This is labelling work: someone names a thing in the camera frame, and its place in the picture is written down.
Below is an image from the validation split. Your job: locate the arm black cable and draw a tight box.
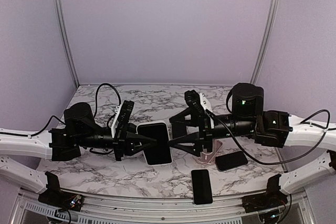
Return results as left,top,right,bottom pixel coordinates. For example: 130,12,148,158
204,108,336,167
0,83,121,155

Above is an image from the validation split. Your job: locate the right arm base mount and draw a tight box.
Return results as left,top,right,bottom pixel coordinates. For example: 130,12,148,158
242,174,288,213

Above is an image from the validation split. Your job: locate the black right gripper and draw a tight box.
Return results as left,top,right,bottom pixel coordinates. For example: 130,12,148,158
168,105,257,157

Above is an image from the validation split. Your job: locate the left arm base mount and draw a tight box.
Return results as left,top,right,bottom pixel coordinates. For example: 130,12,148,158
38,172,83,212

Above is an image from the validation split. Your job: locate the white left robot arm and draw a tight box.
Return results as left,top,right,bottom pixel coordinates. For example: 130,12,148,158
1,101,157,206

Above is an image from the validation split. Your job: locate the pink phone case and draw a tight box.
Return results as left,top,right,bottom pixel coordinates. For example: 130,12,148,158
194,140,223,165

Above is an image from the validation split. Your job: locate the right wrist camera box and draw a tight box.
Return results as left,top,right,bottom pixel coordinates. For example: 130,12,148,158
184,90,212,116

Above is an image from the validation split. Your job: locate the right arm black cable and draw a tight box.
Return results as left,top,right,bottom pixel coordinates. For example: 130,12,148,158
204,108,336,167

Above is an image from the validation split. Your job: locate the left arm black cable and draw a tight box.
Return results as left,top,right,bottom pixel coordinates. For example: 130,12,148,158
0,83,121,155

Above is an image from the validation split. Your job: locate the aluminium right corner post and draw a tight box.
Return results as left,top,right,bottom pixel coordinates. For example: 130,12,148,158
250,0,279,84

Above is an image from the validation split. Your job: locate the aluminium corner post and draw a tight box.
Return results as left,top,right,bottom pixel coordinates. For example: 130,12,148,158
250,0,279,84
54,0,80,89

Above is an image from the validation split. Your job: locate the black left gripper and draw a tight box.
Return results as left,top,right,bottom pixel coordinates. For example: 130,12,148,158
77,123,158,162

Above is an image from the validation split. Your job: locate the aluminium front rail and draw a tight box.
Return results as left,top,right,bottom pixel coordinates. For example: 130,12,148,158
9,189,315,223

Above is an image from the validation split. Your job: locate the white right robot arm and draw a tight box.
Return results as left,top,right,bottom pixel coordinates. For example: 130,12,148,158
168,83,335,207

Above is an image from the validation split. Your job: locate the aluminium left corner post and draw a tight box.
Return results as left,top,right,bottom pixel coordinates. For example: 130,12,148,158
54,0,80,89

